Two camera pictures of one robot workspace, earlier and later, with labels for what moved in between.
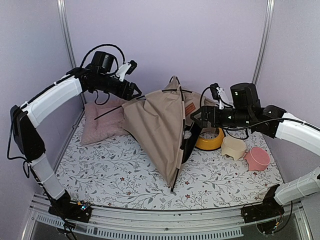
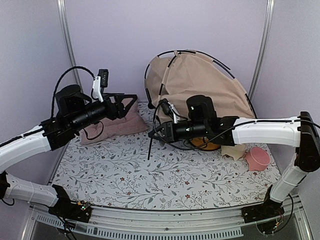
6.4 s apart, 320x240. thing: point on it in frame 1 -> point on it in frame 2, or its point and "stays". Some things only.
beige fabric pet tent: x=161 y=125 -> x=175 y=76
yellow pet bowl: x=210 y=140 stays
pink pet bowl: x=257 y=158 stays
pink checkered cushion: x=102 y=120 stays
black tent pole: x=140 y=97 -> x=166 y=75
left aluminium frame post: x=62 y=10 stays
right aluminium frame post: x=266 y=35 stays
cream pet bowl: x=233 y=148 stays
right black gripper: x=206 y=116 -> x=168 y=130
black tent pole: x=179 y=157 -> x=200 y=53
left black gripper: x=128 y=95 -> x=120 y=111
